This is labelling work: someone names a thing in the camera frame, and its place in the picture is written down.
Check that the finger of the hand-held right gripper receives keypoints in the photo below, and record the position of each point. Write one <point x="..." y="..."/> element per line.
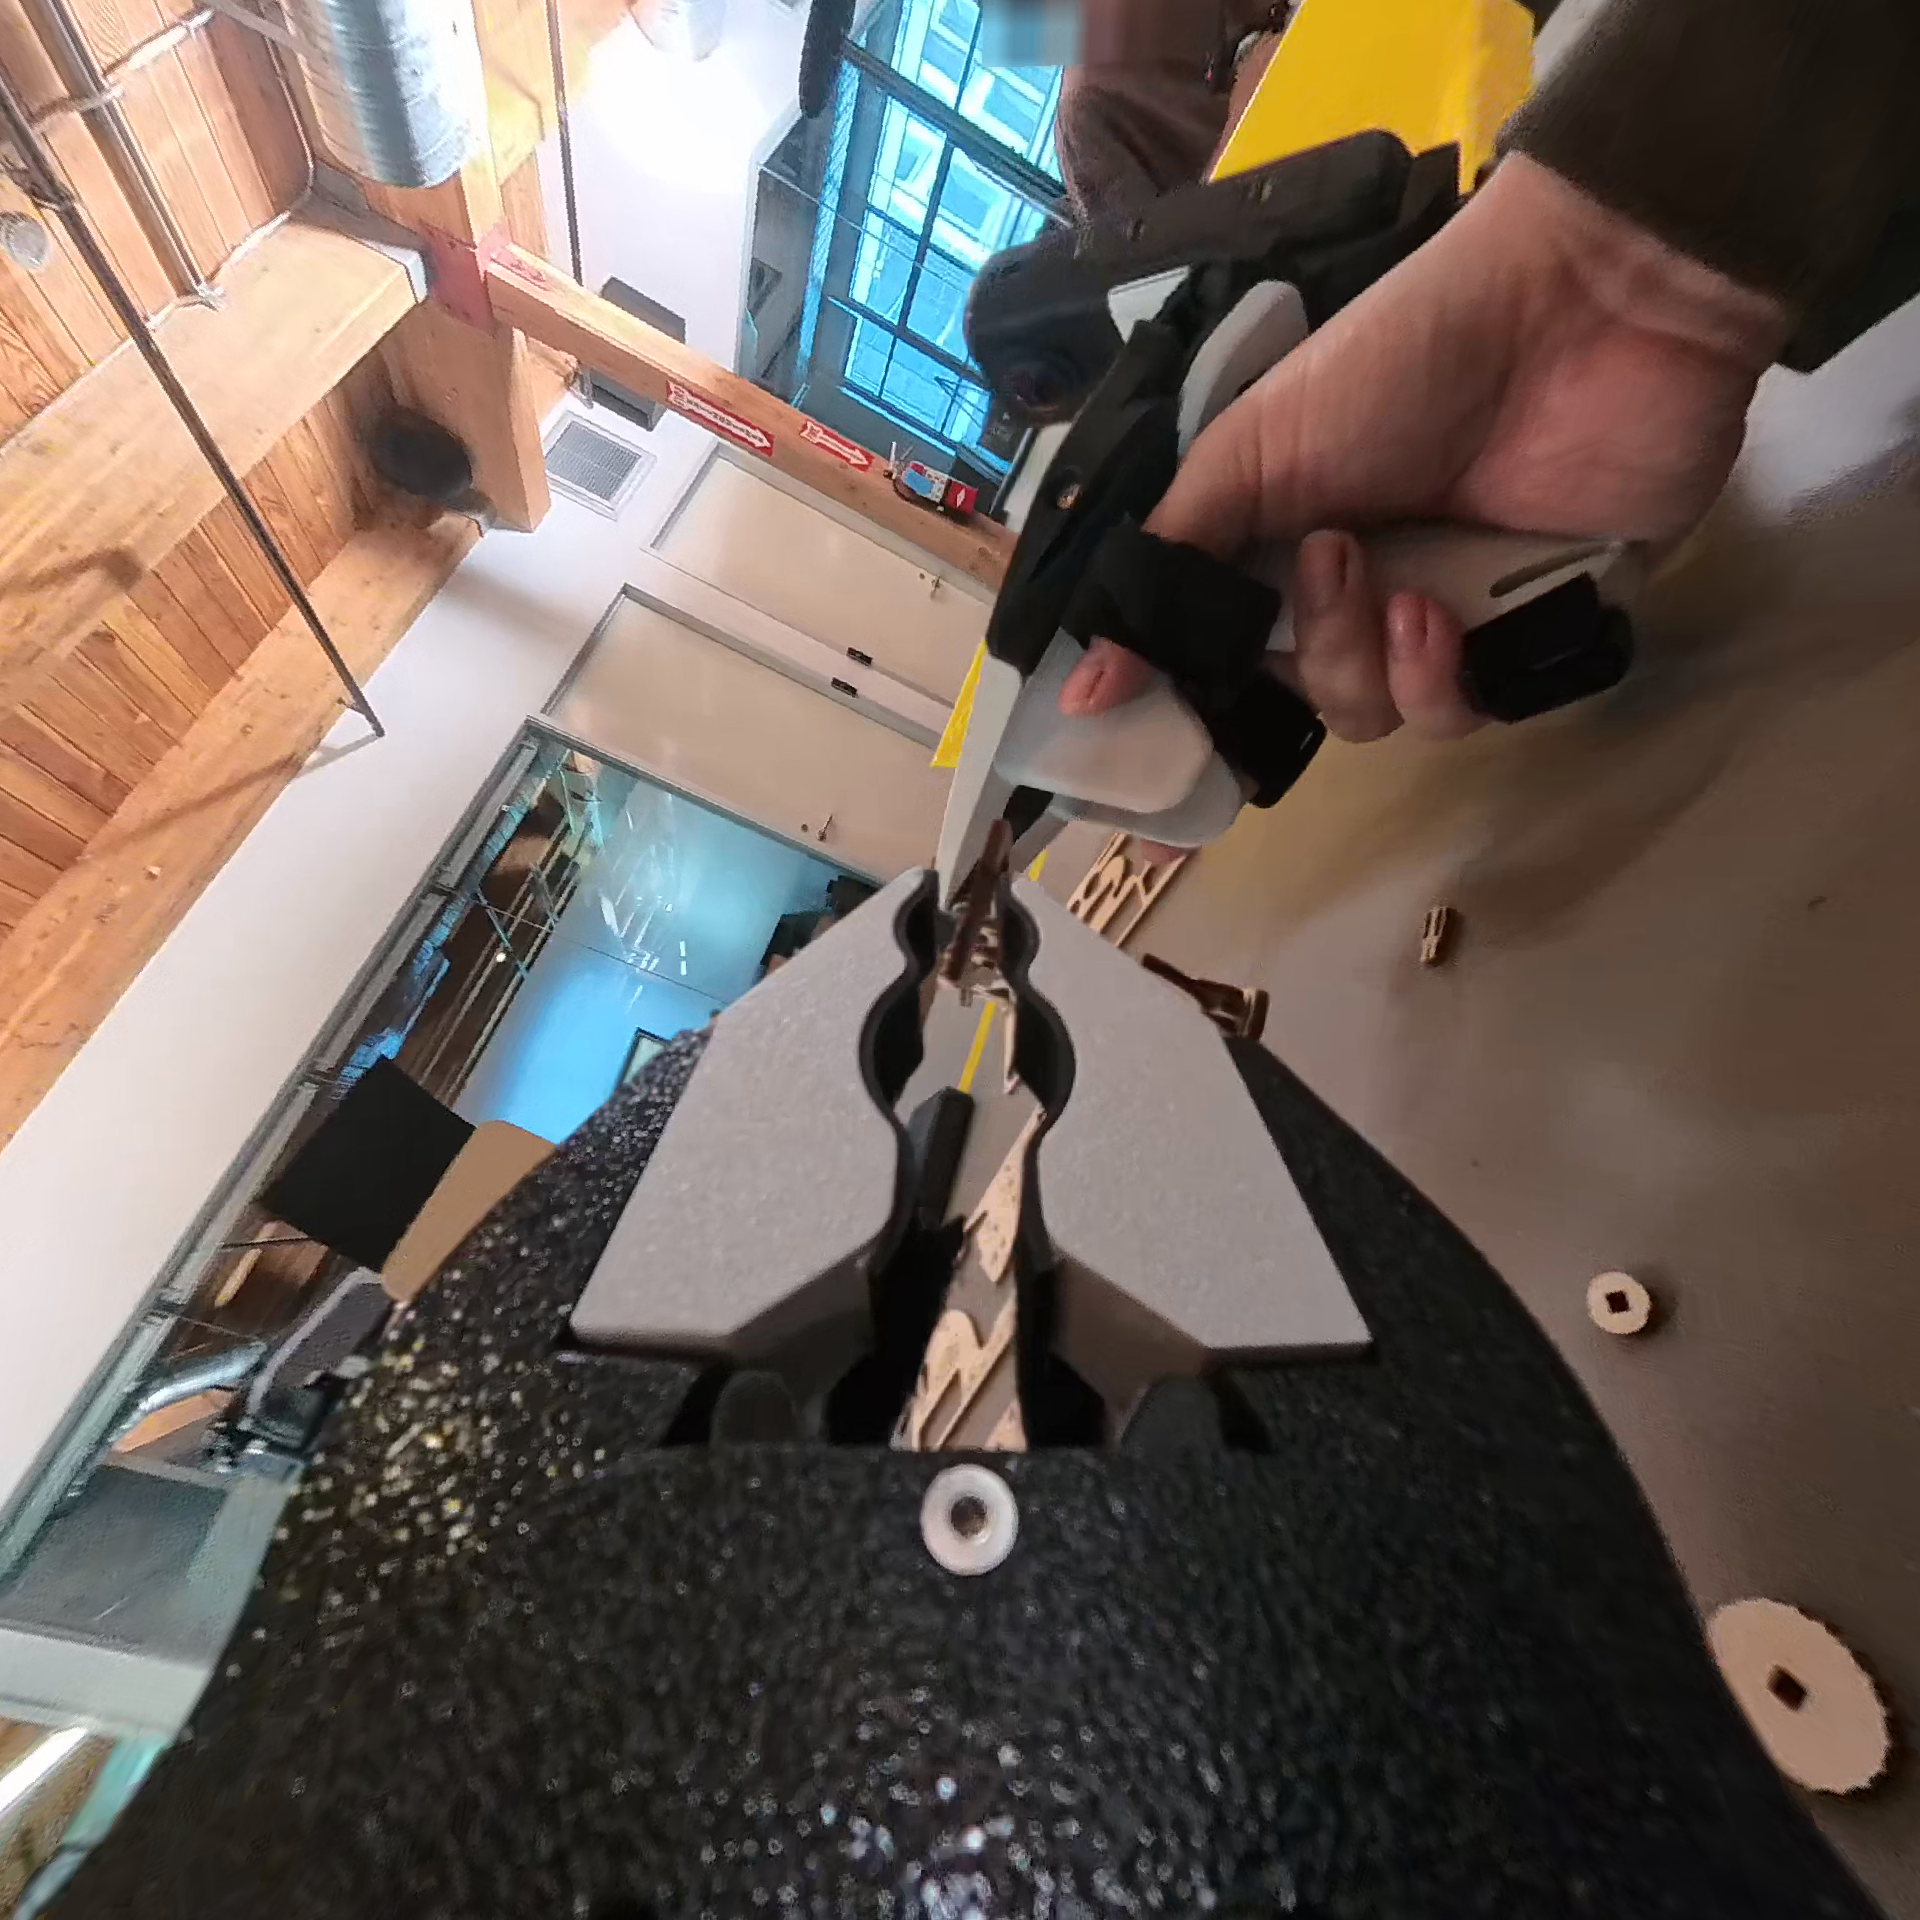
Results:
<point x="1185" y="828"/>
<point x="998" y="704"/>

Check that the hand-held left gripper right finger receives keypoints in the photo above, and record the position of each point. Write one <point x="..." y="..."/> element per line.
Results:
<point x="1185" y="1201"/>

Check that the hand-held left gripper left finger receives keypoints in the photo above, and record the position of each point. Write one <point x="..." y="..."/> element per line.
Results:
<point x="750" y="1185"/>

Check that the wooden model frame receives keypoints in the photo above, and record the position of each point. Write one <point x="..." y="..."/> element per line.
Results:
<point x="1201" y="997"/>

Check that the emptied wooden parts sheet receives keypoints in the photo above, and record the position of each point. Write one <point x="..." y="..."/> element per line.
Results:
<point x="1124" y="885"/>

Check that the wooden parts sheet curved cutout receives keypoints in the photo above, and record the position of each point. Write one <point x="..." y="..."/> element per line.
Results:
<point x="974" y="1290"/>

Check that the person's right hand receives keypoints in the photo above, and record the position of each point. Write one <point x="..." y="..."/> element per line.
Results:
<point x="1500" y="388"/>

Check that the yellow plastic bin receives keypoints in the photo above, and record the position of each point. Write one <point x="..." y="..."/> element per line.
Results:
<point x="1348" y="76"/>

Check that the red fire extinguisher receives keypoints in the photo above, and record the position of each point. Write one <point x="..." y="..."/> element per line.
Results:
<point x="938" y="488"/>

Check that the beige door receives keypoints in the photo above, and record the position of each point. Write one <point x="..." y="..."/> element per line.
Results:
<point x="721" y="720"/>
<point x="809" y="555"/>

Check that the yellow tape stripe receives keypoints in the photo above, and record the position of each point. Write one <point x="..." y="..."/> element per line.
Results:
<point x="979" y="1042"/>

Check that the tan rounded board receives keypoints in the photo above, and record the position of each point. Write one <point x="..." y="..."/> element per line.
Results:
<point x="480" y="1201"/>

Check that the small wooden pin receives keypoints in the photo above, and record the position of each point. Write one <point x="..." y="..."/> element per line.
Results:
<point x="1436" y="932"/>

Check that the red sign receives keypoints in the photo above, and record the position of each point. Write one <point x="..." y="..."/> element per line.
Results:
<point x="721" y="417"/>
<point x="836" y="443"/>

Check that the large glass window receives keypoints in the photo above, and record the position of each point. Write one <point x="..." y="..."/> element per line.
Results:
<point x="931" y="225"/>

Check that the black panel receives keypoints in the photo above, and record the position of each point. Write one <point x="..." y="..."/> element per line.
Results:
<point x="359" y="1162"/>

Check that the wooden disc square hole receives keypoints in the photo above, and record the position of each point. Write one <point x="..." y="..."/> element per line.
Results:
<point x="1830" y="1723"/>

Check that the wall ventilation grille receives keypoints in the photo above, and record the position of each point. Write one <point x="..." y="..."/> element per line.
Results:
<point x="599" y="464"/>

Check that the wooden support post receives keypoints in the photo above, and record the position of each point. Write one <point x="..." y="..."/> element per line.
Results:
<point x="628" y="339"/>

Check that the silver air duct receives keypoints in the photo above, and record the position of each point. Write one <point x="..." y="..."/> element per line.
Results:
<point x="404" y="90"/>

